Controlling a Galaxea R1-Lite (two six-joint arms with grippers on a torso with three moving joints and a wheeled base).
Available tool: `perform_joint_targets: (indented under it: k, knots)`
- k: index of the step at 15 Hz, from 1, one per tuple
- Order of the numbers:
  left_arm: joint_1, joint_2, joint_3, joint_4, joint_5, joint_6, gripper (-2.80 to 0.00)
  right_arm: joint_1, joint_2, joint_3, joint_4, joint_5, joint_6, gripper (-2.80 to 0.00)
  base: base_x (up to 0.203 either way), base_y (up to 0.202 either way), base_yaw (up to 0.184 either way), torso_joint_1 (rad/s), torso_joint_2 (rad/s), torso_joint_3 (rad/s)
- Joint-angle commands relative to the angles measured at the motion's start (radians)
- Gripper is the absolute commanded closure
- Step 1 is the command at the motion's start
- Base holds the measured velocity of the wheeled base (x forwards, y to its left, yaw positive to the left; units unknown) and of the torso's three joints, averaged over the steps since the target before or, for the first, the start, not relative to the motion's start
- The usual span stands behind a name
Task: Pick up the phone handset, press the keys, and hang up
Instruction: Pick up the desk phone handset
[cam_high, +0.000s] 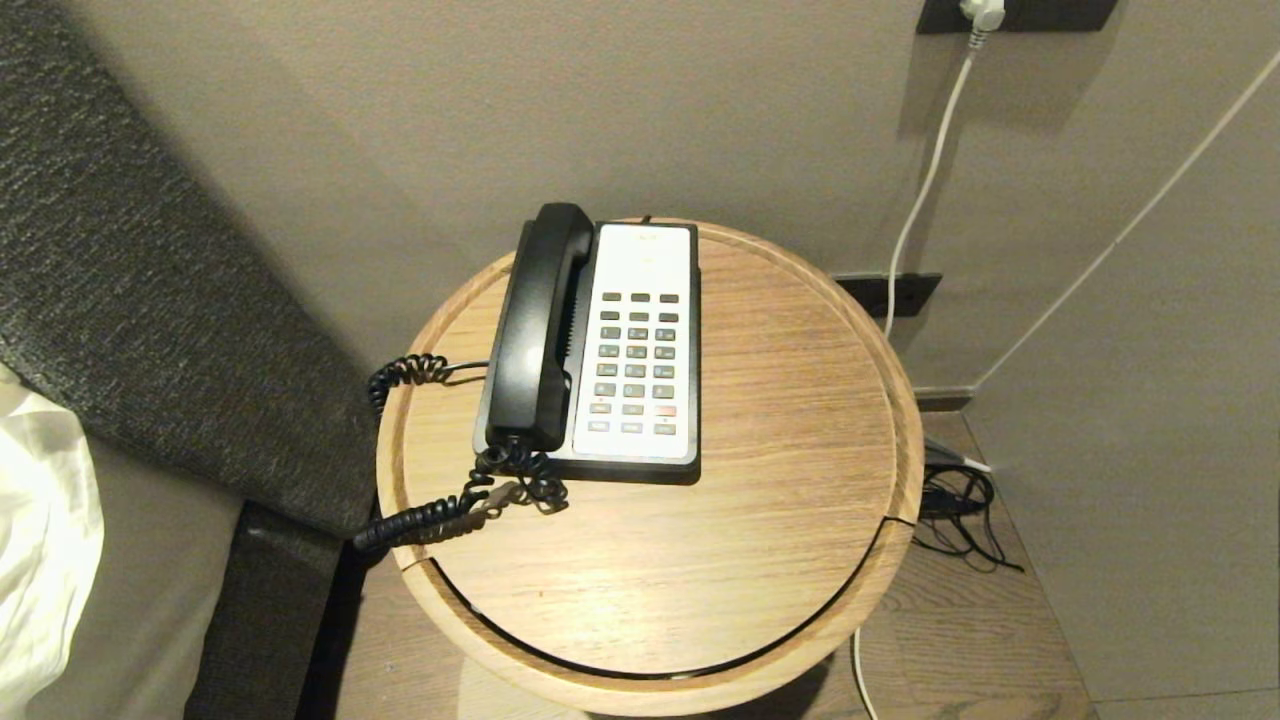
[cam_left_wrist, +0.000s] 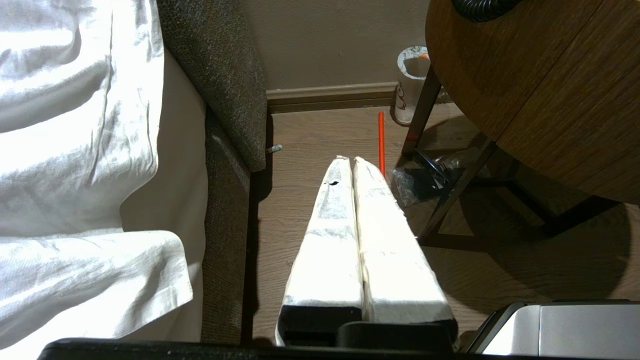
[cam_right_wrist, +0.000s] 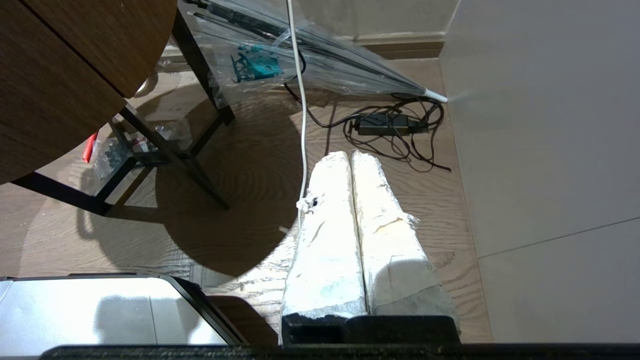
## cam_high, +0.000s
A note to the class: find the dark grey fabric headboard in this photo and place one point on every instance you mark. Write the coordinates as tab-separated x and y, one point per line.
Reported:
150	300

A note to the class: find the small black wall socket plate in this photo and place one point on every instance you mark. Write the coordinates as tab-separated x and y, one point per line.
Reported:
905	293

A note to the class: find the transparent umbrella white tip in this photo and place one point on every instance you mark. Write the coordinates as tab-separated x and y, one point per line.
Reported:
950	458

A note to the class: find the black telephone handset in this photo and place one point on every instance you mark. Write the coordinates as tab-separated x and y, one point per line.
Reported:
540	320

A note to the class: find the round wooden side table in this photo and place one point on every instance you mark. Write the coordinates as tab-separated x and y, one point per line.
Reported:
700	560

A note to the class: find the black white keypad phone base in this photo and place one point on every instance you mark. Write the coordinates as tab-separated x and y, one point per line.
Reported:
640	260

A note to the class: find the white wall plug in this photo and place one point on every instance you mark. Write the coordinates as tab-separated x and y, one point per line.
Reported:
983	12

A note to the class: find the black wall socket panel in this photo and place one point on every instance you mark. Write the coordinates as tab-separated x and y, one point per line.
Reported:
1060	14

